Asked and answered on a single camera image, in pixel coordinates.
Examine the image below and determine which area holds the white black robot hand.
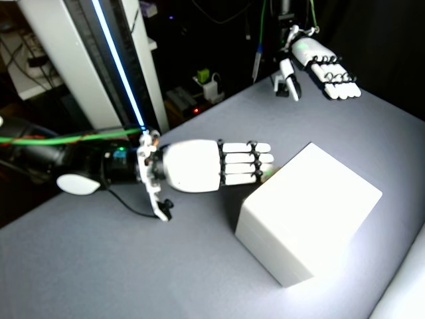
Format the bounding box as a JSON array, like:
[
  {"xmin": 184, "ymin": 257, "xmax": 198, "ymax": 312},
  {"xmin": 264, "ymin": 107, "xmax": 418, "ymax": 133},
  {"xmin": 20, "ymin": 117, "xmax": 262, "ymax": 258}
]
[
  {"xmin": 278, "ymin": 36, "xmax": 363, "ymax": 102},
  {"xmin": 161, "ymin": 138, "xmax": 276, "ymax": 194}
]

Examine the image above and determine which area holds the white box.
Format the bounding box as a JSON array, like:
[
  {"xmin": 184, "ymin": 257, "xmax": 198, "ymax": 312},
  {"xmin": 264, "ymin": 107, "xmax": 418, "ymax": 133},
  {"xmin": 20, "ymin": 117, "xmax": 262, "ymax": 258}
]
[{"xmin": 234, "ymin": 142, "xmax": 384, "ymax": 288}]

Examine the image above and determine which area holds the black power strip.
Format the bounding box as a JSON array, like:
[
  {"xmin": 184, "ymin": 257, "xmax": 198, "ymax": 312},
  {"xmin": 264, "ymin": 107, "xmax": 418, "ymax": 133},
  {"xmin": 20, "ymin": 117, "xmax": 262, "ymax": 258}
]
[{"xmin": 165, "ymin": 85, "xmax": 202, "ymax": 116}]

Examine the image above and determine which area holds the white power adapter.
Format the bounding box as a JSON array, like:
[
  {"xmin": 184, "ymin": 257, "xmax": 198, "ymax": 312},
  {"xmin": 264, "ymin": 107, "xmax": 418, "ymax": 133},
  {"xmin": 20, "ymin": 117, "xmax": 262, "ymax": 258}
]
[{"xmin": 193, "ymin": 68, "xmax": 226, "ymax": 103}]

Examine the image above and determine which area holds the grey table cloth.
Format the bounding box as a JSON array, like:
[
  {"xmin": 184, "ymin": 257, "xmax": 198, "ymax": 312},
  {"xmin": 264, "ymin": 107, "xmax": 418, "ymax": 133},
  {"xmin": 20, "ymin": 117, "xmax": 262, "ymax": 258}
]
[{"xmin": 0, "ymin": 73, "xmax": 425, "ymax": 319}]

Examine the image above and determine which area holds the white robot body column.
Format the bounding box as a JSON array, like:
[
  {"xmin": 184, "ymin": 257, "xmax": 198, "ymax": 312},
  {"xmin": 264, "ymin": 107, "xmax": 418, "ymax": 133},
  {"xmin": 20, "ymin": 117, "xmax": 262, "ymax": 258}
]
[{"xmin": 18, "ymin": 0, "xmax": 171, "ymax": 134}]

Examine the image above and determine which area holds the green cable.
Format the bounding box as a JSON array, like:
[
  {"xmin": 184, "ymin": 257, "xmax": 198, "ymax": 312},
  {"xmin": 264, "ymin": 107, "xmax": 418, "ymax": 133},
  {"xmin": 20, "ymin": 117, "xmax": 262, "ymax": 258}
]
[
  {"xmin": 309, "ymin": 0, "xmax": 319, "ymax": 31},
  {"xmin": 0, "ymin": 128, "xmax": 144, "ymax": 146},
  {"xmin": 258, "ymin": 0, "xmax": 268, "ymax": 48}
]

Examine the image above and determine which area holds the thin black cable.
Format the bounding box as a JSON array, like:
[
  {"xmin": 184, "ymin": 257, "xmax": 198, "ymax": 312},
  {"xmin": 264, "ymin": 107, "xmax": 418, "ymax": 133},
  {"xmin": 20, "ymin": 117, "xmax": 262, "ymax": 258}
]
[{"xmin": 108, "ymin": 187, "xmax": 161, "ymax": 219}]

